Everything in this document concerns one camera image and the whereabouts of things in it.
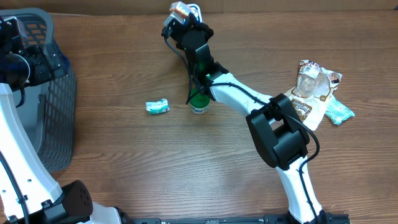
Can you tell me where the white barcode scanner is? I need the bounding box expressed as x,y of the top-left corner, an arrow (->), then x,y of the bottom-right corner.
188,3 -> 203,22

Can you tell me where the green lid jar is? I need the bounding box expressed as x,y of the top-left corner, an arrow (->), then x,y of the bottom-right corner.
189,90 -> 210,114

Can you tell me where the orange snack packet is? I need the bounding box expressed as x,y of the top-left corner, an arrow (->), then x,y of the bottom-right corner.
169,1 -> 194,17

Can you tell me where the beige brown snack bag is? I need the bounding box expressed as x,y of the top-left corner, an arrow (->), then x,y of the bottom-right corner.
285,60 -> 343,131

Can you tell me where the teal tissue pack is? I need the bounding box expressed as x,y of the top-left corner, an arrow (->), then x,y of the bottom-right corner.
325,95 -> 355,125

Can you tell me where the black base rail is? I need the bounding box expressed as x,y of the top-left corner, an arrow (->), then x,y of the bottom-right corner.
131,213 -> 351,224

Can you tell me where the grey plastic mesh basket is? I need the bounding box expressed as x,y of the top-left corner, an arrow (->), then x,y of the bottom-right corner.
1,8 -> 76,172

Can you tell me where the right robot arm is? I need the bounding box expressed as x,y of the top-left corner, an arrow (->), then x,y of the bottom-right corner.
162,16 -> 326,223

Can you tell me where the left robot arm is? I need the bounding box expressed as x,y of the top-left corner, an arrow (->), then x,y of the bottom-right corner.
1,16 -> 133,223

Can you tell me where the small teal wipes pack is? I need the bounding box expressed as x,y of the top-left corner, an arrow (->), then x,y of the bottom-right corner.
146,98 -> 170,114

